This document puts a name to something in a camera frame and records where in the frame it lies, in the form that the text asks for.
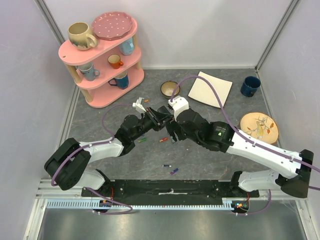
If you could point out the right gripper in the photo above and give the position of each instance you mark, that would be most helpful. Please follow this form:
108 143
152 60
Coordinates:
177 129

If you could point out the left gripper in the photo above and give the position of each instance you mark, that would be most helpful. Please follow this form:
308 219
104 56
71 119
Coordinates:
155 117

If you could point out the black remote control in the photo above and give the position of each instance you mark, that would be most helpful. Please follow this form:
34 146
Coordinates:
163 111

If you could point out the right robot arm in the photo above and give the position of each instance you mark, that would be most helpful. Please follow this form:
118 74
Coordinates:
289 171

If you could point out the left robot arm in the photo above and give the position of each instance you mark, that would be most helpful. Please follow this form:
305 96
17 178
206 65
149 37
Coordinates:
67 164

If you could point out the beige brown ceramic bowl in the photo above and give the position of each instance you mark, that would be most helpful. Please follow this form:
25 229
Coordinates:
167 88

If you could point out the white square plate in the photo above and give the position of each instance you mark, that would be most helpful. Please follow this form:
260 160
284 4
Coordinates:
201 91

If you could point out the blue purple battery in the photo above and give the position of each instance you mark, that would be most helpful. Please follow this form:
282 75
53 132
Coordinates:
174 171

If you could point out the dark blue faceted mug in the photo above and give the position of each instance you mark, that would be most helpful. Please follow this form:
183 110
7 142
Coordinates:
121 81

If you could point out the pink three-tier shelf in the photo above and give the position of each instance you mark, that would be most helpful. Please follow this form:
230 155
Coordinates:
99 93

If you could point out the orange mug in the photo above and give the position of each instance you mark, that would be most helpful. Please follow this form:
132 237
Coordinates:
115 61

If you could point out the round wooden bird coaster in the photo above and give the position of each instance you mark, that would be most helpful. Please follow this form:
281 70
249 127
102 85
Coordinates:
260 126

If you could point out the light blue mug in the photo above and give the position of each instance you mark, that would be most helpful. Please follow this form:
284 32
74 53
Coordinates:
127 47

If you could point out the navy blue cup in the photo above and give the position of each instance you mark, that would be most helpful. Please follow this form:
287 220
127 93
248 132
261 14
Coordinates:
250 86

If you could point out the grey blue mug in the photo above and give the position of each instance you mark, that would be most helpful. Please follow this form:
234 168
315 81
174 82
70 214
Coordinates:
88 71

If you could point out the pink polka dot plate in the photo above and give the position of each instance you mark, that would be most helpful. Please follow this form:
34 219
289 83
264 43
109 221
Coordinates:
111 26

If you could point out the beige ceramic mug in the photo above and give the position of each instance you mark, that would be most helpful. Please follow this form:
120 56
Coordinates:
81 36

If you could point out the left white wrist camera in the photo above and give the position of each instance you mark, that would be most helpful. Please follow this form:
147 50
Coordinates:
138 105

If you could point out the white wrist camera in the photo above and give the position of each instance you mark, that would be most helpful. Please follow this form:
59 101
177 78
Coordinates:
178 104
138 105

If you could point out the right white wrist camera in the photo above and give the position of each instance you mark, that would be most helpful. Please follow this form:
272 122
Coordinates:
178 104

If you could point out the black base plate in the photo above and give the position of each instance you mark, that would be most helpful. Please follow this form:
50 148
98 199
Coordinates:
172 192

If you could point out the white slotted cable duct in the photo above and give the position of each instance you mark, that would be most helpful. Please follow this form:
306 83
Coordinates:
98 204

